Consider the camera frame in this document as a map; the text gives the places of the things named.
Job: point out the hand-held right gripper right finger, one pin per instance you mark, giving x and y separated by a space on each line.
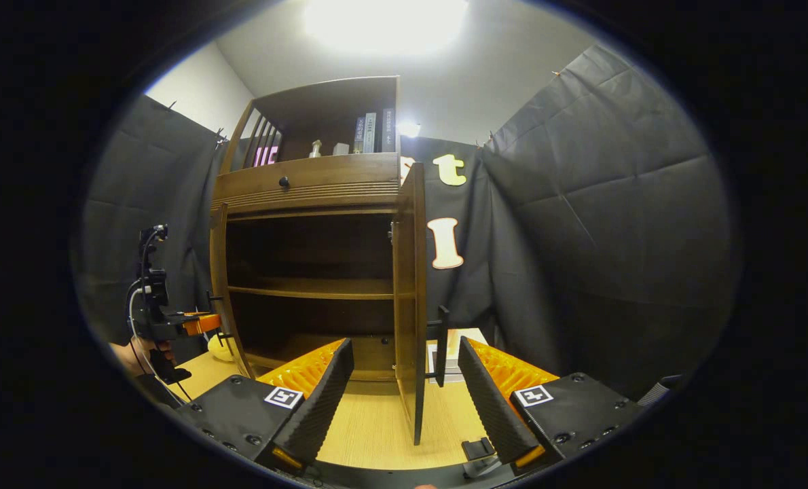
492 407

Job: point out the wooden cabinet door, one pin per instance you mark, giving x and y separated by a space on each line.
411 305
219 272

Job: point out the dark blue book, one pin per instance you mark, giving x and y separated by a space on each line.
360 136

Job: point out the large ceiling light panel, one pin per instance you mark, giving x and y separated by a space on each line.
383 24

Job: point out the light grey book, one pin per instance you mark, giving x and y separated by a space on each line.
370 134

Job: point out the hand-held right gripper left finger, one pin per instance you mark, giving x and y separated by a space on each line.
322 407

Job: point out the wooden drawer with black knob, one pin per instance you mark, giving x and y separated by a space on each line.
343 173

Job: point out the wooden double-door shoe cabinet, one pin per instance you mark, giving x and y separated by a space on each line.
309 288

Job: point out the small white box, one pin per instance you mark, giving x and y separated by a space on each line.
341 149

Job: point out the white cover book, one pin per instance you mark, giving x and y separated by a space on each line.
432 360

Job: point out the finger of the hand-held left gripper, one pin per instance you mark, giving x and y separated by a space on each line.
202 324

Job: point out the round yellow sponge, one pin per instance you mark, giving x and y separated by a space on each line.
219 350

